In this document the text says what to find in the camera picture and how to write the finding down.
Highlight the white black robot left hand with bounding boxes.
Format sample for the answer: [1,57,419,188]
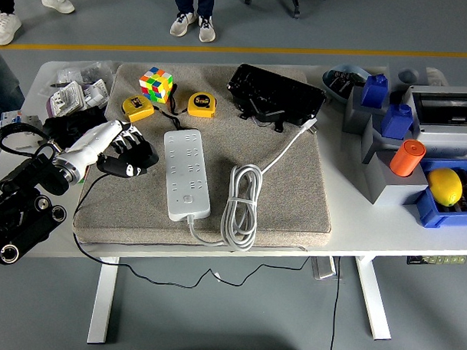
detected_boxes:
[62,117,162,180]

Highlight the black power adapter plug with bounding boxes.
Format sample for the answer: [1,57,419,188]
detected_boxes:
[132,140,161,170]

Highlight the thin black adapter cord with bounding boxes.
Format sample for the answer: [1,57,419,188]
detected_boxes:
[68,172,314,292]

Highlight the white power strip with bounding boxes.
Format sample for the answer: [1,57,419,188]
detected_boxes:
[160,127,215,223]

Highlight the black cloth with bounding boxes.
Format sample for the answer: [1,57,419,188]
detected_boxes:
[41,104,110,152]

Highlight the white plastic socket part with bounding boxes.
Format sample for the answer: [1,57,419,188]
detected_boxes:
[80,78,110,109]

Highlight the yellow tape measure dark label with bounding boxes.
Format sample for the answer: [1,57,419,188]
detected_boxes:
[121,94,156,124]

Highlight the clear plastic bag of parts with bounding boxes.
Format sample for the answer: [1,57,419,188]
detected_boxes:
[38,58,122,101]

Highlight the white circuit breaker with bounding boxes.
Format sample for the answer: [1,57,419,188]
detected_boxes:
[0,110,44,134]

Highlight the large colourful puzzle cube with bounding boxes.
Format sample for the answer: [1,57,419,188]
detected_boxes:
[138,66,174,104]

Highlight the yellow tape measure printed five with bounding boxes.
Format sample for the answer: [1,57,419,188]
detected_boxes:
[186,91,217,119]

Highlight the person with white shoes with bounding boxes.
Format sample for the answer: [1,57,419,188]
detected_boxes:
[0,0,76,50]

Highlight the person with grey shoes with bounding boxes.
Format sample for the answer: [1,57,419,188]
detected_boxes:
[169,0,218,44]

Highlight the glossy black case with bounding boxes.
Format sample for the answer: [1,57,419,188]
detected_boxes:
[225,63,329,134]

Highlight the grey-brown mat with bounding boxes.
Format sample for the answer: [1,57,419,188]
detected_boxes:
[70,60,337,253]

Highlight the black chair base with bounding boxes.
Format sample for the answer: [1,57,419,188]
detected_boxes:
[243,0,330,21]

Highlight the blue-grey bowl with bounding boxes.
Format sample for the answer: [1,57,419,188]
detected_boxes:
[321,63,373,106]

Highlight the black binder clips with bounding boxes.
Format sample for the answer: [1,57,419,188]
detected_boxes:
[327,69,363,99]

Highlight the blue bottle-shaped block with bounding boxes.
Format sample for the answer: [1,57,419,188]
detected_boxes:
[380,102,415,140]
[360,73,390,110]

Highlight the white table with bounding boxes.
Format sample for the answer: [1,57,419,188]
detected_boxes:
[0,53,467,350]

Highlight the orange cylinder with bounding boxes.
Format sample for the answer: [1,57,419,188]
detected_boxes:
[389,138,427,178]

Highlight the grey block with round hole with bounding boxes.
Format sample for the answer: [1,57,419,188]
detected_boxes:
[387,64,429,94]

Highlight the beige rounded object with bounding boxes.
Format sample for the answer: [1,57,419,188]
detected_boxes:
[425,66,450,88]

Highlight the yellow lemon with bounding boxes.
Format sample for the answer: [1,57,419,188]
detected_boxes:
[426,167,465,208]

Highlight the blue plastic bin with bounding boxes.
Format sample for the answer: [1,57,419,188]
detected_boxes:
[414,157,467,230]

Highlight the table height control panel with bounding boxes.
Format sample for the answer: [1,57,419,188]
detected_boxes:
[406,253,467,268]

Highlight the white wall socket panel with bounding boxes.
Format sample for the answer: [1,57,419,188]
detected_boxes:
[47,79,87,117]

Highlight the black wrist strap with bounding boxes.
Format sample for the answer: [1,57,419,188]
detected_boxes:
[152,104,201,133]
[166,81,192,117]

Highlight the white power strip cord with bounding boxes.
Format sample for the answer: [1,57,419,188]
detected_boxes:
[184,112,319,256]

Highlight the grey metal bracket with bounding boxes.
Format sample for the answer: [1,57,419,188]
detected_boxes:
[310,256,345,282]

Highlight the black hanging cable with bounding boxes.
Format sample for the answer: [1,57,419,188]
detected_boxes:
[329,257,341,350]

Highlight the grey electrical enclosure box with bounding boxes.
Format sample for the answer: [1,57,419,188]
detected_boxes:
[404,84,467,161]

